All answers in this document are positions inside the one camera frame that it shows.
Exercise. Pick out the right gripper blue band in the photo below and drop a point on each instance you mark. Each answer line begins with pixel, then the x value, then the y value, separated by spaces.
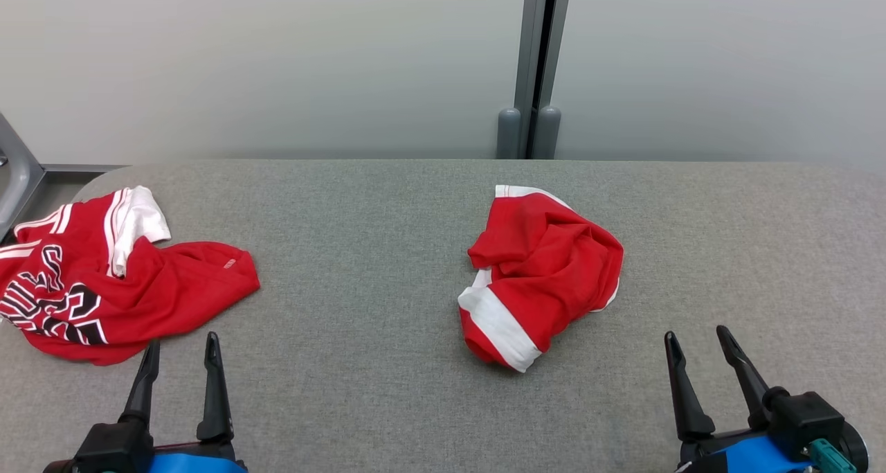
pixel 747 456

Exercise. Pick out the red shorts with white bands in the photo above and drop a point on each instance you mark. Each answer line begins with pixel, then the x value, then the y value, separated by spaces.
pixel 547 272

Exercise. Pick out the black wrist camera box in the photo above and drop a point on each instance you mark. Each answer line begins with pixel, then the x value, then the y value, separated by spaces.
pixel 111 449
pixel 803 414

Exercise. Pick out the red jersey with black print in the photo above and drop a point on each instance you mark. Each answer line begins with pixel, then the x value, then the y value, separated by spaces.
pixel 173 286

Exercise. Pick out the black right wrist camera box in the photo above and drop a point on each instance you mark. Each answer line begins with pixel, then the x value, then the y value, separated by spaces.
pixel 803 414

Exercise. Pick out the grey metal partition end frame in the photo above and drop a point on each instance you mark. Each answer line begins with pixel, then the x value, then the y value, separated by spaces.
pixel 21 175

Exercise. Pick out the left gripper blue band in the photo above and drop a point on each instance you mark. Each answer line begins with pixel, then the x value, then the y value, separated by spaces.
pixel 201 460

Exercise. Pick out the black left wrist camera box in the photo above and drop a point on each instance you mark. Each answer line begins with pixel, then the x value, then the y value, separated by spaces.
pixel 111 449

